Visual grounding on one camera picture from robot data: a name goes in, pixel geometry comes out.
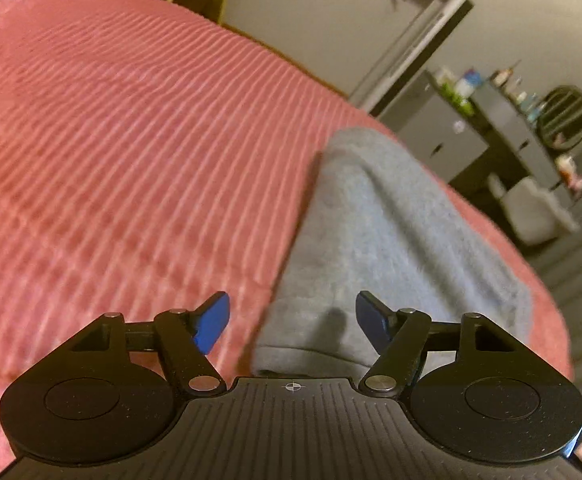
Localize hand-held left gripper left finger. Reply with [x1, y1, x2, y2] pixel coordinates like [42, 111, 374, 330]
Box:
[68, 291, 232, 396]

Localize green cloth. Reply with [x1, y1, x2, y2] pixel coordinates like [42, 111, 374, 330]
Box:
[440, 84, 473, 115]

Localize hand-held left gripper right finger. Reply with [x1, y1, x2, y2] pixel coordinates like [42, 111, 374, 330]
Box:
[355, 290, 519, 396]

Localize round black-framed mirror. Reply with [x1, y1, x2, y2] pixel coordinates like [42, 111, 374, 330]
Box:
[538, 85, 582, 150]

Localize small bottles on dresser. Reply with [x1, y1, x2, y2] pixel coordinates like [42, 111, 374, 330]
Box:
[488, 60, 547, 123]

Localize white door frame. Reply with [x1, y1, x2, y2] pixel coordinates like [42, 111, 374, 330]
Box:
[348, 0, 474, 117]

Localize grey black dresser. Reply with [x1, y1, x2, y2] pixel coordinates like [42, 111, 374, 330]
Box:
[385, 70, 582, 203]

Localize white stool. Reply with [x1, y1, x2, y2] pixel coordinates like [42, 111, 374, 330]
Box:
[488, 172, 581, 247]

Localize blue white container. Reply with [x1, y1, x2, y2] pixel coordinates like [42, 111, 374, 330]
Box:
[454, 71, 483, 102]

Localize light blue towel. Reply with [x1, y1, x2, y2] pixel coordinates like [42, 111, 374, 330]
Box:
[251, 127, 534, 378]

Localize pink ribbed bedspread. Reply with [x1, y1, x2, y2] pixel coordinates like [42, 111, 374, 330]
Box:
[0, 0, 574, 480]

